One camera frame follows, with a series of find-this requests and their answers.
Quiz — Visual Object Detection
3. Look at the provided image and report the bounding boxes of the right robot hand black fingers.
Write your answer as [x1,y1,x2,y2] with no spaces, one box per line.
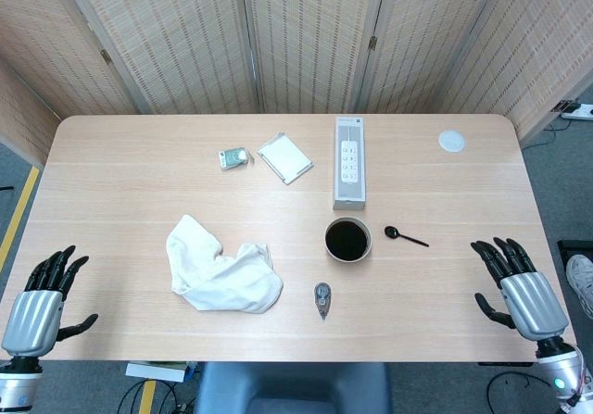
[470,236,570,341]

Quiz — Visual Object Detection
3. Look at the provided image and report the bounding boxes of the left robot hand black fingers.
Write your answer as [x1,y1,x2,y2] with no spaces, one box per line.
[0,245,99,358]

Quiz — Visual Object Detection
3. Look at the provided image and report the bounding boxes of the black plastic spoon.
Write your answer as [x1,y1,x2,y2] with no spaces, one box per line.
[384,225,430,248]

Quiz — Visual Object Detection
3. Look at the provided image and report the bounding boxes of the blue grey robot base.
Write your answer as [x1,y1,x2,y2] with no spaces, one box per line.
[193,361,394,414]

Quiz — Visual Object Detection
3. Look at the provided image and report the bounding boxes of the cup of dark coffee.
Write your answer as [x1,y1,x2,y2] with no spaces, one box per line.
[323,216,374,264]

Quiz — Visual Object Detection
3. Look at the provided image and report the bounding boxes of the white sneaker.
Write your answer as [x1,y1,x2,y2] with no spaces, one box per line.
[565,254,593,320]

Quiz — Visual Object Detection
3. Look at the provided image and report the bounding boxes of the black floor tray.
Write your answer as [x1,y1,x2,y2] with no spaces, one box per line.
[557,239,593,267]

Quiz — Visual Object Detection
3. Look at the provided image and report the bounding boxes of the white round table grommet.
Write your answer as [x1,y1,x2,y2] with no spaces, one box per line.
[437,129,466,154]

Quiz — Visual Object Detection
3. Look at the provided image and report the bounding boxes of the white crumpled cloth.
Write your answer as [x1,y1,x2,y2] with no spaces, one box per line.
[166,213,284,315]

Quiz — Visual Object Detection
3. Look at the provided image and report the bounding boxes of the white floor power strip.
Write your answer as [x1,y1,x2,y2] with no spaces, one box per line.
[553,100,593,122]

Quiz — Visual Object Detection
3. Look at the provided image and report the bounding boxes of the transparent correction tape dispenser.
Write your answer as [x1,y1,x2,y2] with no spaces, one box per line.
[313,282,332,324]

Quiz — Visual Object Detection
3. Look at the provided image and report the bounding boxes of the white power strip box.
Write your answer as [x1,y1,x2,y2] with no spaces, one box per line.
[332,116,367,212]

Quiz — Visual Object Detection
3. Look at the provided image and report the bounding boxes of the small green white packet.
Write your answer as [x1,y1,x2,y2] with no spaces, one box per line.
[218,146,254,171]

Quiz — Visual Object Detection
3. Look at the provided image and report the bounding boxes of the white notepad in clear holder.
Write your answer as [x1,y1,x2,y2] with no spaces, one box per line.
[257,132,316,186]

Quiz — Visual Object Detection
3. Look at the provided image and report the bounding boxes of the woven folding screen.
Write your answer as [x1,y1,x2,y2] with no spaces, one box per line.
[0,0,593,165]

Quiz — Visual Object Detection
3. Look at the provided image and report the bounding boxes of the black floor cable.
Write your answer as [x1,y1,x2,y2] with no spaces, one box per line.
[484,370,557,414]
[115,376,196,414]

